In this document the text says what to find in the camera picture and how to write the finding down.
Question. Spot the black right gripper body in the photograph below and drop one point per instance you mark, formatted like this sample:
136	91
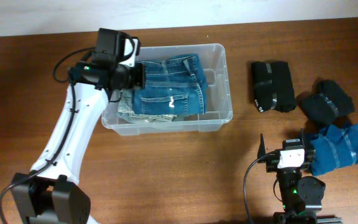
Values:
270	164

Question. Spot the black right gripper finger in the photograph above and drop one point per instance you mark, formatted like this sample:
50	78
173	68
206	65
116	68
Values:
302	139
261	150

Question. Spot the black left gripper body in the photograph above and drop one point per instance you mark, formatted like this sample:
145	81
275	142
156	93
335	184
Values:
132	76

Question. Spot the teal blue garment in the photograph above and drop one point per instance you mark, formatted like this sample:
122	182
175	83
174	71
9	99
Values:
335	148

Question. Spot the light blue jeans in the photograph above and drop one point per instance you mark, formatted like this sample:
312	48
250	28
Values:
125	112

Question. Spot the black garment with tape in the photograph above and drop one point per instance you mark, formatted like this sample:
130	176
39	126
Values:
272	86

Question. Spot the dark blue jeans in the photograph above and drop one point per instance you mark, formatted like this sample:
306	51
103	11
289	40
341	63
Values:
175	86

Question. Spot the clear plastic storage bin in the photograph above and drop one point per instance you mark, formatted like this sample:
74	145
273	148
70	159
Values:
219	105

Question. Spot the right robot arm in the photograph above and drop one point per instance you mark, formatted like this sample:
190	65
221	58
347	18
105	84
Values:
301	197

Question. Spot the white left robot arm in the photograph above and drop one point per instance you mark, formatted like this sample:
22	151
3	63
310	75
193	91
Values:
49	193

